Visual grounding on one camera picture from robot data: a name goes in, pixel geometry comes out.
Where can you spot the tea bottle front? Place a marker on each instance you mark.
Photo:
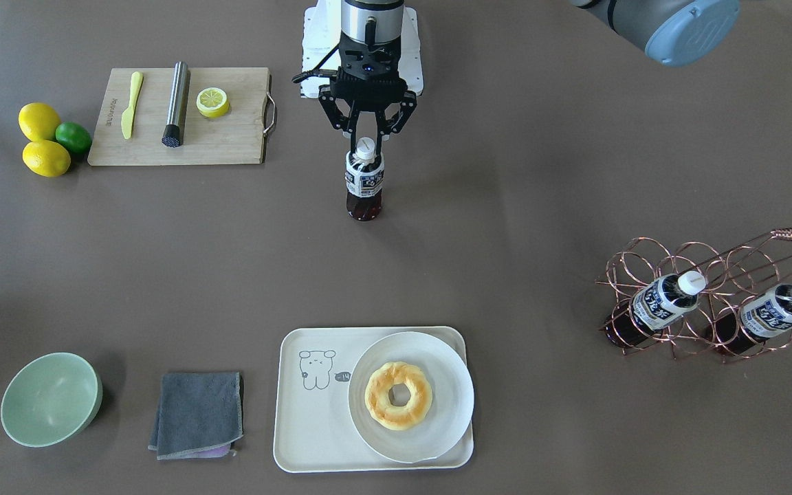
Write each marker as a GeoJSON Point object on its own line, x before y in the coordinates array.
{"type": "Point", "coordinates": [364, 177]}

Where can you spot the beige rabbit tray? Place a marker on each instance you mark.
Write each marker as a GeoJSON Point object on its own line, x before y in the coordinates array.
{"type": "Point", "coordinates": [313, 430]}

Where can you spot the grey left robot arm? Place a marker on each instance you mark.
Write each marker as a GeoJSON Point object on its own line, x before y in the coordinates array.
{"type": "Point", "coordinates": [673, 33]}

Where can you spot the whole lemon lower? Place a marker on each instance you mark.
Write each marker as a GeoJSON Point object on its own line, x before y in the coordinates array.
{"type": "Point", "coordinates": [47, 158]}

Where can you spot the tea bottle rear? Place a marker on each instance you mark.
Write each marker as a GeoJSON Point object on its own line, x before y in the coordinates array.
{"type": "Point", "coordinates": [755, 322]}

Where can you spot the tea bottle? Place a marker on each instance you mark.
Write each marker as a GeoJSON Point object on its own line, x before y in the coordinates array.
{"type": "Point", "coordinates": [755, 322]}
{"type": "Point", "coordinates": [364, 177]}
{"type": "Point", "coordinates": [654, 308]}

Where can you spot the tea bottle middle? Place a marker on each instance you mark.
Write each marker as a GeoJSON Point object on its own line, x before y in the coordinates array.
{"type": "Point", "coordinates": [654, 308]}

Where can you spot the whole lemon upper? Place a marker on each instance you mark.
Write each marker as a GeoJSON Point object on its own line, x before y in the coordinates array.
{"type": "Point", "coordinates": [38, 121]}

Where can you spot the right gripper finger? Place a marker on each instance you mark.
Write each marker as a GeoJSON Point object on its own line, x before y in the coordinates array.
{"type": "Point", "coordinates": [380, 100]}
{"type": "Point", "coordinates": [346, 123]}

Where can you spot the folded grey cloth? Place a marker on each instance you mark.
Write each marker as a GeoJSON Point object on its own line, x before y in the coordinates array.
{"type": "Point", "coordinates": [199, 416]}

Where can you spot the steel muddler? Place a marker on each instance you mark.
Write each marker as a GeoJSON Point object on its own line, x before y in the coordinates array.
{"type": "Point", "coordinates": [173, 135]}

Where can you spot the copper wire bottle rack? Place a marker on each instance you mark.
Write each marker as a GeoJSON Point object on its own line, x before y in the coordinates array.
{"type": "Point", "coordinates": [734, 277]}

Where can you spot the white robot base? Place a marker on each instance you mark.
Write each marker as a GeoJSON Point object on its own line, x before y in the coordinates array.
{"type": "Point", "coordinates": [322, 30]}

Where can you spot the yellow plastic knife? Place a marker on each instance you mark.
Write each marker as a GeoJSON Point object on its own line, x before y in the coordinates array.
{"type": "Point", "coordinates": [128, 115]}

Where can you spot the green bowl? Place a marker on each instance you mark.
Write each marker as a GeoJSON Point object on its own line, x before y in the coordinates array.
{"type": "Point", "coordinates": [51, 399]}

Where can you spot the whole lemon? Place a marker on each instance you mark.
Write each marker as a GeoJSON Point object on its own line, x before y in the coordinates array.
{"type": "Point", "coordinates": [38, 121]}
{"type": "Point", "coordinates": [47, 158]}

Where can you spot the lemon half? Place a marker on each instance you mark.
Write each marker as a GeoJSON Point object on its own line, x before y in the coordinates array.
{"type": "Point", "coordinates": [212, 102]}

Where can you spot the glazed ring donut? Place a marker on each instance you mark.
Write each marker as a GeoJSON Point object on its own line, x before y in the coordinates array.
{"type": "Point", "coordinates": [398, 395]}

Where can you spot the white round plate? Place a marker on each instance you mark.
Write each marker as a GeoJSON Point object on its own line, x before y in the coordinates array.
{"type": "Point", "coordinates": [452, 405]}

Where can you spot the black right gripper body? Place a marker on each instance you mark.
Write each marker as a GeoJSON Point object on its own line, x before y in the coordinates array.
{"type": "Point", "coordinates": [331, 104]}

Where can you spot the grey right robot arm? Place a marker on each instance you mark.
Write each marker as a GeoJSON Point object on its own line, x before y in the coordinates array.
{"type": "Point", "coordinates": [371, 22]}

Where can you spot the green lime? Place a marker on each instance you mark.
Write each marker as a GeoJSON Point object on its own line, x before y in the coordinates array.
{"type": "Point", "coordinates": [74, 138]}

